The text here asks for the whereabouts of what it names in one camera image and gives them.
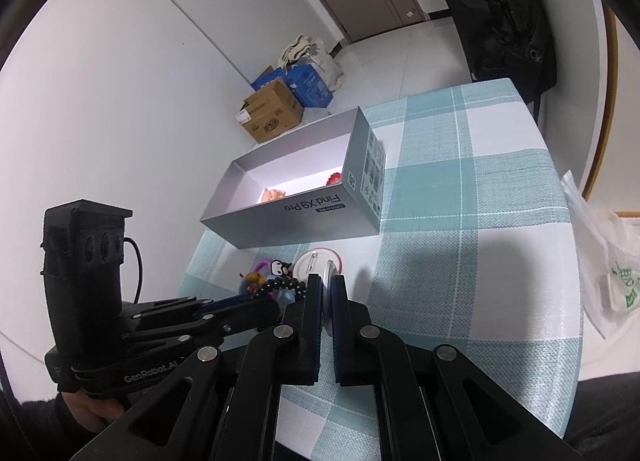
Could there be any round white pin badge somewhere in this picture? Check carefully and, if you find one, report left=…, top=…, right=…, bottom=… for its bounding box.
left=292, top=248, right=347, bottom=339

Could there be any small blue cardboard box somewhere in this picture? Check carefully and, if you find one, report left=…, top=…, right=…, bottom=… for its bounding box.
left=251, top=66, right=287, bottom=92

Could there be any curved wooden frame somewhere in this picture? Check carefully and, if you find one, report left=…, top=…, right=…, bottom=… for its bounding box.
left=584, top=5, right=632, bottom=202

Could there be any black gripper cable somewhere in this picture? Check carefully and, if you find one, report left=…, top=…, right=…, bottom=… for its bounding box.
left=122, top=237, right=146, bottom=303

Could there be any person's left forearm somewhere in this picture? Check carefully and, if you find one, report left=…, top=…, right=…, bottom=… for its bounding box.
left=0, top=387, right=76, bottom=461

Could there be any large blue cardboard box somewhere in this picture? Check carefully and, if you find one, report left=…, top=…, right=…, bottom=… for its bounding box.
left=284, top=63, right=334, bottom=109

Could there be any grey cardboard box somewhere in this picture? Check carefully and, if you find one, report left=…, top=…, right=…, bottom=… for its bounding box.
left=200, top=106, right=389, bottom=250

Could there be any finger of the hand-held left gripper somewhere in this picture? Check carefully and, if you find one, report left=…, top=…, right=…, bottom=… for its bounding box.
left=129, top=300, right=282, bottom=348
left=119, top=295, right=262, bottom=328

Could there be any white green plastic bag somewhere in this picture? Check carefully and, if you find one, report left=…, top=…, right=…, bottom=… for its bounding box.
left=560, top=170, right=640, bottom=342

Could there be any person's left hand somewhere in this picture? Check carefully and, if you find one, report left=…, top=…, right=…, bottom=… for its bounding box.
left=57, top=390, right=132, bottom=436

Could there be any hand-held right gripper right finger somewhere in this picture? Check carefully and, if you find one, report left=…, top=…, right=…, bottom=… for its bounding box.
left=330, top=275, right=587, bottom=461

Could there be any black backpack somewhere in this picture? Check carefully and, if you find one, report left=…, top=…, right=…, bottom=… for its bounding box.
left=444, top=0, right=559, bottom=106

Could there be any purple plastic ring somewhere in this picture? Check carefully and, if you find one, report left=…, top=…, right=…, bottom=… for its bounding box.
left=248, top=257, right=281, bottom=288

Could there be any black bead bracelet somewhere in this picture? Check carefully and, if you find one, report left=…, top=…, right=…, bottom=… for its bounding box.
left=252, top=277, right=309, bottom=300

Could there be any person's dark trouser leg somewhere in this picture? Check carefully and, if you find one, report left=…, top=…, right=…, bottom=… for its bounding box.
left=564, top=375, right=640, bottom=461

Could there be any brown cardboard box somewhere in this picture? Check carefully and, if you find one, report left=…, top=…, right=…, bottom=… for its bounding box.
left=235, top=79, right=305, bottom=144

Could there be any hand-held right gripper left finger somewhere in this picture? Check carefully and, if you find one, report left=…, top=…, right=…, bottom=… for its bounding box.
left=69, top=274, right=326, bottom=461

